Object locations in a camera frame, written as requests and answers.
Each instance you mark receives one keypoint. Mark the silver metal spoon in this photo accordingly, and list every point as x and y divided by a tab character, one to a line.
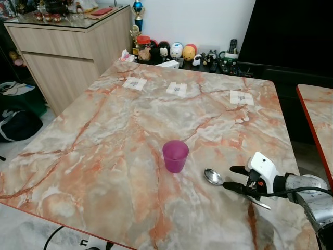
213	177

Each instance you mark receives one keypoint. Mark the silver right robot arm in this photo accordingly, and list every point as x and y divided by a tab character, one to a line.
312	204

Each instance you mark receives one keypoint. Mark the purple plastic cup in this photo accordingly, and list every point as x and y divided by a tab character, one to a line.
175	156

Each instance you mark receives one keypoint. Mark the white paper marker tag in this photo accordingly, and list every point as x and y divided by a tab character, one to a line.
134	83
242	97
176	89

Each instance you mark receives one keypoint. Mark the green mug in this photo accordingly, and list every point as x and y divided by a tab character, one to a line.
231	56

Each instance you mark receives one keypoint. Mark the small panda figurine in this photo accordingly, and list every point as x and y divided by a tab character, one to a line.
196	60

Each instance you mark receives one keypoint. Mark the black remote control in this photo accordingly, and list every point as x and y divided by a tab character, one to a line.
232	46

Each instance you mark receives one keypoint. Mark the white tissue box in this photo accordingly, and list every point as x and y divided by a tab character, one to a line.
168	64

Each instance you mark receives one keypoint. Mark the orange yellow round doll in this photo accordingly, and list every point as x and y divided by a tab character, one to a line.
189	52

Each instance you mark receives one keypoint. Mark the white round doll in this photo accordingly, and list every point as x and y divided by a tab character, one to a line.
177	50

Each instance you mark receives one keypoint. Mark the black and white plush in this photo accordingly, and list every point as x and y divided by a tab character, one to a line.
163	51

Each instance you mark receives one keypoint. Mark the black television screen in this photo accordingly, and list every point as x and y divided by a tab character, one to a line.
291	26

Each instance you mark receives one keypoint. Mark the jar with red lid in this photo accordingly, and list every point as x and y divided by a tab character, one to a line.
143	46

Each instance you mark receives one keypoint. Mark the pink tissue packet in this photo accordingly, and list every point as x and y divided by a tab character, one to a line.
126	55

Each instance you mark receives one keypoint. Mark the small gold trophy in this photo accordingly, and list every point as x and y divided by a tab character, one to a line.
135	37

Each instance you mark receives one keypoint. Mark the blue trophy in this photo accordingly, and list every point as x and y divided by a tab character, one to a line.
138	11

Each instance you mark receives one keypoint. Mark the light wooden cabinet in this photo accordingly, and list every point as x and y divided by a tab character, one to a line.
67	52

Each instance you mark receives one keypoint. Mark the flat red case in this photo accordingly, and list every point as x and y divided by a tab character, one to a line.
101	11

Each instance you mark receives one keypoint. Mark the green bag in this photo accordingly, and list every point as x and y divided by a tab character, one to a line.
32	104

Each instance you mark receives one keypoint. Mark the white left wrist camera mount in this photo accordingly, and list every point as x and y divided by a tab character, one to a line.
94	245

